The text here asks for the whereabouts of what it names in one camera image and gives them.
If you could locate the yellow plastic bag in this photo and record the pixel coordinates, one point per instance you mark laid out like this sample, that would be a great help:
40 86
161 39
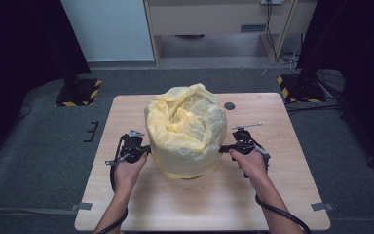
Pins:
185 130

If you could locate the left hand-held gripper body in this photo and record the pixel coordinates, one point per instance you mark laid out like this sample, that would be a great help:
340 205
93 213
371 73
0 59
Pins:
131 146

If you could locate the grey tape piece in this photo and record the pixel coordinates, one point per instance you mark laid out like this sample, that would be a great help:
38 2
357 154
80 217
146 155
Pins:
321 206
83 206

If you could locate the person's right hand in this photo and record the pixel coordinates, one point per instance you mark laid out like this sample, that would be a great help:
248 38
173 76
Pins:
251 165

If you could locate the black floor bracket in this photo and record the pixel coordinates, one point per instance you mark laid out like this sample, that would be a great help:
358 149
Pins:
92 131

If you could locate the person's left hand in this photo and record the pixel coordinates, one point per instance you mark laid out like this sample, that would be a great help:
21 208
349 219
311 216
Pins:
126 175

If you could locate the grey table grommet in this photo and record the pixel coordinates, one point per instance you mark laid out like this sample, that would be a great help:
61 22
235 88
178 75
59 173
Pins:
229 106

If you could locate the black curtain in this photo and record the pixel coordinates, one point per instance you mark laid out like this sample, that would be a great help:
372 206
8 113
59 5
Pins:
19 48
363 48

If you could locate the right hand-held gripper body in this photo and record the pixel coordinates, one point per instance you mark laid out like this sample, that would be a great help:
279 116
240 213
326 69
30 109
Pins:
245 141

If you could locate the black stand with striped base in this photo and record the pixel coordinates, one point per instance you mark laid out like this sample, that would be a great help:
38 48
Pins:
300 91
78 92

